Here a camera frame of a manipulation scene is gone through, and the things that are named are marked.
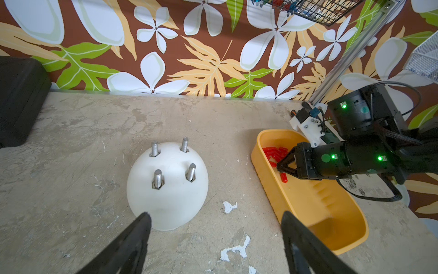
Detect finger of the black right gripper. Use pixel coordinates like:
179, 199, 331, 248
277, 148, 297, 171
277, 164, 298, 178

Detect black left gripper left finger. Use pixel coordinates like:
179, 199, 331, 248
78, 212, 152, 274

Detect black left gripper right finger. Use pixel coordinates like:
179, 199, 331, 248
281, 211, 355, 274

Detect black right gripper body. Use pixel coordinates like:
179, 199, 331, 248
294, 142, 349, 180

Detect white dome screw fixture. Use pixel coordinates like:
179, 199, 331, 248
127, 141, 209, 231

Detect red screw protection sleeve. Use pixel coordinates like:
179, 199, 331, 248
280, 172, 288, 183

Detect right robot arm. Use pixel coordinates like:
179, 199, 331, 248
277, 81, 438, 202

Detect pile of red sleeves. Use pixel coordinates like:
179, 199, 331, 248
262, 147, 289, 167

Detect front left metal screw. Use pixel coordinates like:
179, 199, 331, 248
152, 169, 164, 190

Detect metal screw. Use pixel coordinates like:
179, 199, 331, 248
149, 141, 160, 158
180, 137, 189, 153
152, 169, 164, 190
185, 163, 196, 182

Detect front right metal screw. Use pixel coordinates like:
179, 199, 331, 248
185, 163, 196, 182

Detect back right metal screw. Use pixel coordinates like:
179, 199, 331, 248
180, 137, 189, 153

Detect back left metal screw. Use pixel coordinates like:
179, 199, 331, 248
149, 141, 160, 158

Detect yellow plastic tray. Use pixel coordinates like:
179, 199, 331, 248
251, 130, 369, 255

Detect white mesh basket right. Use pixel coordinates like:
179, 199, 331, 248
403, 32, 438, 83

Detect black plastic tool case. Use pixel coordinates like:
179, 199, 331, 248
1, 56, 51, 148

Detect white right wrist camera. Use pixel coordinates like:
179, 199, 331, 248
290, 102, 343, 148

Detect black wire basket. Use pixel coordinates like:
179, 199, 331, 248
250, 0, 363, 26

